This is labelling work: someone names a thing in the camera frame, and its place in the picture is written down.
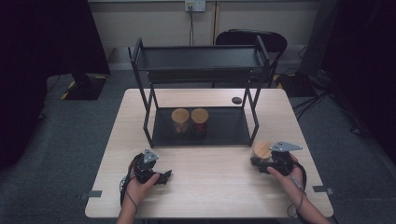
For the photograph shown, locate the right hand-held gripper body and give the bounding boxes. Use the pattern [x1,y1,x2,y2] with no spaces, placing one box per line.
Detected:
[268,140,304,177]

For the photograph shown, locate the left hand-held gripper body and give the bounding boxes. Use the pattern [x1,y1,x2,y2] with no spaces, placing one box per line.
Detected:
[132,147,162,185]

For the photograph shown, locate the glass jar with wooden lid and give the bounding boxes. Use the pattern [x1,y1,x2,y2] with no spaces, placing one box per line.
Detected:
[249,141,276,171]

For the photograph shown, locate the black metal shelf rack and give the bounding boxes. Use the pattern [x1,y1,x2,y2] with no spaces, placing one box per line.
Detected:
[127,35,272,149]

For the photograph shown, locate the glass jar with pale contents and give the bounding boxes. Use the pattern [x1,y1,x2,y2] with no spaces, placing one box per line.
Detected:
[170,107,191,135]

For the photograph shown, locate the glass jar with red contents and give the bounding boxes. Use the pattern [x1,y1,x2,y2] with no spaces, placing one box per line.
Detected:
[190,107,210,136]

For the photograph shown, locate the person's left hand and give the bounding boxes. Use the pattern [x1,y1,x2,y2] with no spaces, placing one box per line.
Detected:
[123,172,163,213]

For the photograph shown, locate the person's right hand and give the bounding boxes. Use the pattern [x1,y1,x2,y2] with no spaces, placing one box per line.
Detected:
[266,153,308,201]

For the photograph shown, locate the grey table clamp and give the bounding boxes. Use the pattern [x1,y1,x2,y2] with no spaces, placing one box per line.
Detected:
[312,185,336,196]
[79,189,104,201]

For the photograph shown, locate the black stand base yellow stripes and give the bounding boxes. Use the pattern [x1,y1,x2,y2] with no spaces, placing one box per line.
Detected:
[60,72,109,102]
[273,72,316,98]

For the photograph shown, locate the black chair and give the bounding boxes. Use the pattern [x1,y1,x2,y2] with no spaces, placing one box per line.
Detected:
[212,28,289,90]

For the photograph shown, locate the grey upright panel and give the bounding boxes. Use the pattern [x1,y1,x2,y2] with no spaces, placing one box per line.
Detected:
[298,0,341,77]

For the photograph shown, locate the dark curtain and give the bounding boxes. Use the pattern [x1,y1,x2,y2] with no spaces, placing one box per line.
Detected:
[0,0,111,172]
[321,0,396,163]

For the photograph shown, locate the right hand-held gripper cable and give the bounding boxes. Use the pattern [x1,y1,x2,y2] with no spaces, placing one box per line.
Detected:
[285,161,310,219]

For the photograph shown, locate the hand-held gripper cable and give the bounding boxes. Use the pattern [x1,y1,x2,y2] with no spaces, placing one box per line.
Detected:
[285,161,310,219]
[120,153,143,215]

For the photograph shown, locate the left hand-held gripper cable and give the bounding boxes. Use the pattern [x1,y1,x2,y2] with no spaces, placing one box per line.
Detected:
[120,153,143,215]

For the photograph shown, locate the black floor cables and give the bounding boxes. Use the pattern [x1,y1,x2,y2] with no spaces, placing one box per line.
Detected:
[291,69,373,137]

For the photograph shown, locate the black wall socket cable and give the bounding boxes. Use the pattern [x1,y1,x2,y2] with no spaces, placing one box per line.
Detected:
[188,5,195,48]

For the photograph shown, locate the white wall socket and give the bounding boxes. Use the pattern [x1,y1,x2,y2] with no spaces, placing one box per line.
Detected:
[184,0,207,13]

